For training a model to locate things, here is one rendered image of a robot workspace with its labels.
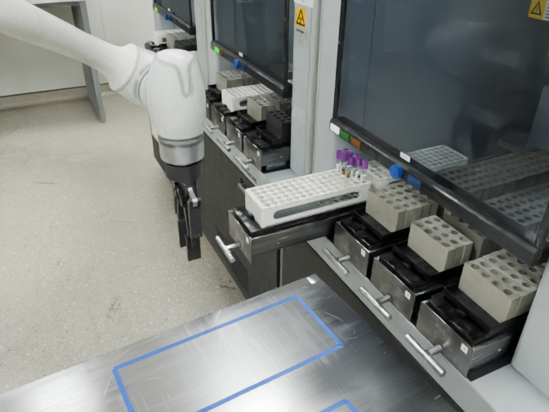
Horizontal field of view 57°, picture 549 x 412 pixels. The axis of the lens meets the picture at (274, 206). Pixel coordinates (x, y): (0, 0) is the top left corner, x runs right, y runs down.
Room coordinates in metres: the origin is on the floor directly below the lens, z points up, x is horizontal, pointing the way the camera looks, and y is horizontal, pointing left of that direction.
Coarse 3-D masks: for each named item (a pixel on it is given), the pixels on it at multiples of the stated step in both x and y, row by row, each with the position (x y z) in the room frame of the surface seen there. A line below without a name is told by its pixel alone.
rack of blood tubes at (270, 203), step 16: (304, 176) 1.11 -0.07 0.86; (320, 176) 1.11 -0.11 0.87; (336, 176) 1.11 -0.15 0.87; (256, 192) 1.03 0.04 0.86; (272, 192) 1.03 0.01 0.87; (288, 192) 1.03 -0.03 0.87; (304, 192) 1.03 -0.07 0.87; (320, 192) 1.03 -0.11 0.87; (336, 192) 1.04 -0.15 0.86; (352, 192) 1.10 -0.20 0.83; (256, 208) 0.98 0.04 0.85; (272, 208) 0.96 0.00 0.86; (288, 208) 1.05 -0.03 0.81; (304, 208) 1.05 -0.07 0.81; (320, 208) 1.02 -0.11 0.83
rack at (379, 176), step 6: (372, 162) 1.19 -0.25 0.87; (372, 168) 1.15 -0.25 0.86; (378, 168) 1.16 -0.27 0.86; (384, 168) 1.17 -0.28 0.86; (372, 174) 1.12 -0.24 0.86; (378, 174) 1.13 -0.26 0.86; (384, 174) 1.12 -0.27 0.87; (390, 174) 1.12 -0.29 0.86; (372, 180) 1.11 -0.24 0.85; (378, 180) 1.09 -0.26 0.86; (384, 180) 1.10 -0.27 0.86; (390, 180) 1.10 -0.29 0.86; (396, 180) 1.11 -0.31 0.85; (402, 180) 1.20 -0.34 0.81; (372, 186) 1.11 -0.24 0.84; (378, 186) 1.09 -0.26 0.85
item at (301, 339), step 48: (288, 288) 0.74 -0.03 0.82; (192, 336) 0.61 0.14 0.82; (240, 336) 0.61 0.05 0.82; (288, 336) 0.62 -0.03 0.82; (336, 336) 0.62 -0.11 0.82; (48, 384) 0.51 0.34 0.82; (96, 384) 0.51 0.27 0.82; (144, 384) 0.51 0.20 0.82; (192, 384) 0.51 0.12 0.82; (240, 384) 0.51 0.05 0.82; (288, 384) 0.52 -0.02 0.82; (336, 384) 0.52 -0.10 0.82; (384, 384) 0.52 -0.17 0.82
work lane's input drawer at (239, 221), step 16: (240, 208) 1.03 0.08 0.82; (336, 208) 1.03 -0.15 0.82; (352, 208) 1.05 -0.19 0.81; (240, 224) 0.98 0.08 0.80; (256, 224) 0.96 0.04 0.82; (288, 224) 0.97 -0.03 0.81; (304, 224) 0.98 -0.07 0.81; (320, 224) 1.00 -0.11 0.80; (240, 240) 0.97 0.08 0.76; (256, 240) 0.92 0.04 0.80; (272, 240) 0.94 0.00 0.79; (288, 240) 0.96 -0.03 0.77; (304, 240) 0.98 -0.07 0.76
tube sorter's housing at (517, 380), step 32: (320, 32) 1.27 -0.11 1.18; (320, 64) 1.26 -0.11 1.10; (320, 96) 1.26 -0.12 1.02; (320, 128) 1.25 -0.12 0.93; (320, 160) 1.24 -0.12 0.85; (288, 256) 1.20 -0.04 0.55; (320, 256) 1.04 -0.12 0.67; (352, 288) 0.91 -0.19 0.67; (544, 288) 0.62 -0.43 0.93; (384, 320) 0.80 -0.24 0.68; (416, 320) 0.74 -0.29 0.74; (544, 320) 0.60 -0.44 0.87; (416, 352) 0.71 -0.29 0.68; (512, 352) 0.66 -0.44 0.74; (544, 352) 0.59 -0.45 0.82; (448, 384) 0.63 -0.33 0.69; (480, 384) 0.59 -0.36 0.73; (512, 384) 0.59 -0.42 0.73; (544, 384) 0.57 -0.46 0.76
